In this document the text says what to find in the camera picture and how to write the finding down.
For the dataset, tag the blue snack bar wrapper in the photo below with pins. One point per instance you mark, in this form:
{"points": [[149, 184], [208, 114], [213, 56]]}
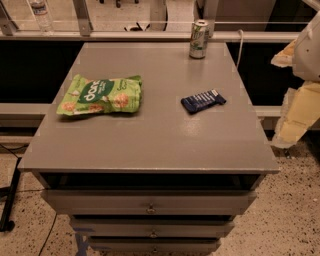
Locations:
{"points": [[202, 101]]}

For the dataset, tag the top grey drawer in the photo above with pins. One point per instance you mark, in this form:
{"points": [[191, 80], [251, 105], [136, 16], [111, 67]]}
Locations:
{"points": [[74, 202]]}

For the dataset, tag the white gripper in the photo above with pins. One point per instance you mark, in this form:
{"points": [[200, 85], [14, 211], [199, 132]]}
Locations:
{"points": [[308, 53]]}

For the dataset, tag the middle grey drawer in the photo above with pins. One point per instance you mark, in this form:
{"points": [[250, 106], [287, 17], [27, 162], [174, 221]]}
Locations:
{"points": [[152, 228]]}

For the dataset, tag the black stand leg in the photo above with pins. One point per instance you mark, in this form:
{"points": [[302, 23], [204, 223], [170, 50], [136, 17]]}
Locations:
{"points": [[8, 193]]}

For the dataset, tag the green white soda can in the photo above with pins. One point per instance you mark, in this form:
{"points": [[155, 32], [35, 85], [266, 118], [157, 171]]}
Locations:
{"points": [[199, 39]]}

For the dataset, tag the grey drawer cabinet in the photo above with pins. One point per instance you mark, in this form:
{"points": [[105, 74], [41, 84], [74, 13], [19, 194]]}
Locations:
{"points": [[162, 147]]}

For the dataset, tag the grey drawer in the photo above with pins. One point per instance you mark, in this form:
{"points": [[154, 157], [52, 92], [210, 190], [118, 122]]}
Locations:
{"points": [[160, 245], [74, 202], [152, 228]]}

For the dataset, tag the green rice chip bag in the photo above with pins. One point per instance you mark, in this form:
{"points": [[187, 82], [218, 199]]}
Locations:
{"points": [[101, 96]]}

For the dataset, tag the bottom grey drawer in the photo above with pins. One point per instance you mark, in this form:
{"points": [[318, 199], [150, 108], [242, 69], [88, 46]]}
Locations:
{"points": [[160, 245]]}

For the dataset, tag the clear plastic water bottle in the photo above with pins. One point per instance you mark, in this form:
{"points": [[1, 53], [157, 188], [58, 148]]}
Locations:
{"points": [[42, 16]]}

